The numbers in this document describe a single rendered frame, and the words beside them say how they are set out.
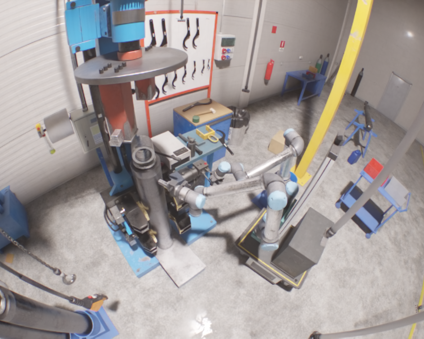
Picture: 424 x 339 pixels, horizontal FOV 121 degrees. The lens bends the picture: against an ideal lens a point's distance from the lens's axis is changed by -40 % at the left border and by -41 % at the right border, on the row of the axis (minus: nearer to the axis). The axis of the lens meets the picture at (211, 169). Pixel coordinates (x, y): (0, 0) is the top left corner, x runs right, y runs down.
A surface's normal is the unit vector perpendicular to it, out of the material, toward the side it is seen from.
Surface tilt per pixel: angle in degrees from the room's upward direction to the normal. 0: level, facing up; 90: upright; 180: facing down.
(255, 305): 0
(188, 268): 0
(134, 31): 90
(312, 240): 0
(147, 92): 90
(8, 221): 90
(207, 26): 90
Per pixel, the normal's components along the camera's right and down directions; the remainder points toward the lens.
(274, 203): -0.15, 0.60
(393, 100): -0.75, 0.43
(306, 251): 0.08, -0.70
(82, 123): 0.65, 0.58
